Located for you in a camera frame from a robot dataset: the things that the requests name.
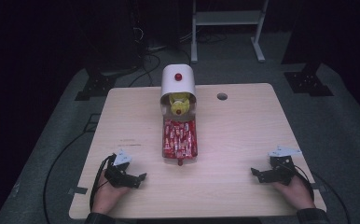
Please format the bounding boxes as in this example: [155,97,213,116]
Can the white arched cabinet red knob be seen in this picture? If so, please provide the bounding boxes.
[159,63,197,118]

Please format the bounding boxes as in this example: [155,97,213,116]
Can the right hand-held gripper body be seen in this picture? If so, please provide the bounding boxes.
[267,145,303,187]

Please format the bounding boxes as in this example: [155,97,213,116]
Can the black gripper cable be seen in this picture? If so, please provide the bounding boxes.
[288,161,315,202]
[89,153,117,213]

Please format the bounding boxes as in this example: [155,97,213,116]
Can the person's right hand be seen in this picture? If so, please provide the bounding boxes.
[272,175,316,210]

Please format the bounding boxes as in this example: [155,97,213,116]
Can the black stand base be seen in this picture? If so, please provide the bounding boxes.
[74,72,118,102]
[283,63,335,98]

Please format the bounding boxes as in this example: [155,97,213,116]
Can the black equipment case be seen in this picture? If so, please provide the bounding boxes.
[84,0,148,75]

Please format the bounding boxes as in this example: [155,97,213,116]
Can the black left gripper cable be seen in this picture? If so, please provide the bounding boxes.
[89,153,117,213]

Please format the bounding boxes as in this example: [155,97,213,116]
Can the tangle of black cables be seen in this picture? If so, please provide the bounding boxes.
[127,26,192,89]

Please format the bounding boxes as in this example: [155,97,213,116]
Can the white metal stand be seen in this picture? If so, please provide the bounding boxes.
[189,0,270,64]

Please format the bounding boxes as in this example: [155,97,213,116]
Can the red snack packet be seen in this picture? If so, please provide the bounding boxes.
[161,112,199,167]

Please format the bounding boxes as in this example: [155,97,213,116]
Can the pile of red snack packets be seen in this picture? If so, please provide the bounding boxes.
[163,119,198,160]

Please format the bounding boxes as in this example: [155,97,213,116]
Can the person's left hand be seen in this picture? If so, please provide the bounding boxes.
[91,171,130,217]

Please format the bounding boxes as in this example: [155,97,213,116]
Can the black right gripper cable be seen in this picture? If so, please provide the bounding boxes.
[288,161,315,202]

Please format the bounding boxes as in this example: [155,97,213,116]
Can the grey tape strip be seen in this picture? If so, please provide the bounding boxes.
[311,182,329,193]
[68,186,89,196]

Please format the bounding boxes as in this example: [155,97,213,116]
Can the black floor cable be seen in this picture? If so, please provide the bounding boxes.
[311,170,352,224]
[43,130,92,224]

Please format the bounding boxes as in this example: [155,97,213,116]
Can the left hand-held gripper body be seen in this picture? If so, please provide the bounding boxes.
[104,149,140,189]

